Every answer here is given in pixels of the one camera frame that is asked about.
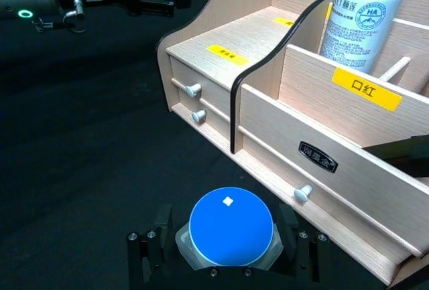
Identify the pale wooden desk organizer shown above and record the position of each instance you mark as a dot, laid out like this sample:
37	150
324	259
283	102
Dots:
295	126

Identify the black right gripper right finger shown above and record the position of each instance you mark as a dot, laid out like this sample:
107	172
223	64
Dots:
289	228

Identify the black table cloth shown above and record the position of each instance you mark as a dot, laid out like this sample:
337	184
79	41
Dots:
73	129

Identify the small wooden drawer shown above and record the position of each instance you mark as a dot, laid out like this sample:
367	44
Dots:
207	116
201	79

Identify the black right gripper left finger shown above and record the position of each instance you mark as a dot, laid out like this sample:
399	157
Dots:
163	226

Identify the white spray can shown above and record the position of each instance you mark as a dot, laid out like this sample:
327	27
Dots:
360	18

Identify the wide wooden drawer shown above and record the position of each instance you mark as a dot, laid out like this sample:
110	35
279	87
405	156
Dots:
321	196

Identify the clear jar with blue lid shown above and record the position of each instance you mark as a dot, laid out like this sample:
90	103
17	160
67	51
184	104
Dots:
231	226

